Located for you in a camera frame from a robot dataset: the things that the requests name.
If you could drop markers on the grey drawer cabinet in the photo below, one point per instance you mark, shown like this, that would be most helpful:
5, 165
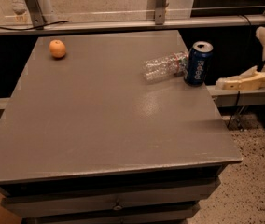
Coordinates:
86, 132

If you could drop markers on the orange fruit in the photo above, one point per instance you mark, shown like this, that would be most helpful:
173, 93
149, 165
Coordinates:
57, 48

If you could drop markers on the blue pepsi can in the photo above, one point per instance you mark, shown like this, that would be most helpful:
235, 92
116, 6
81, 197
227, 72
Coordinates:
199, 58

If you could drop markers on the round metal drawer knob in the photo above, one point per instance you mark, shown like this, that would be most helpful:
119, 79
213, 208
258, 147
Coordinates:
117, 207

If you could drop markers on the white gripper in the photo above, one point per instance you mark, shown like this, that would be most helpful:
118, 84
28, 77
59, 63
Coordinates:
249, 80

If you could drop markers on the clear plastic water bottle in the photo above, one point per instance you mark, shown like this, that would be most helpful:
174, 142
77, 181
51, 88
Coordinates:
164, 67

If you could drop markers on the grey metal bracket left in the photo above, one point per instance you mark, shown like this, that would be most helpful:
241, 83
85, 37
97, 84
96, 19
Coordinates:
36, 15

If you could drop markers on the grey metal bracket centre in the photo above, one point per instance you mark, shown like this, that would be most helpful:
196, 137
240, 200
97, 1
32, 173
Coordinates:
160, 8

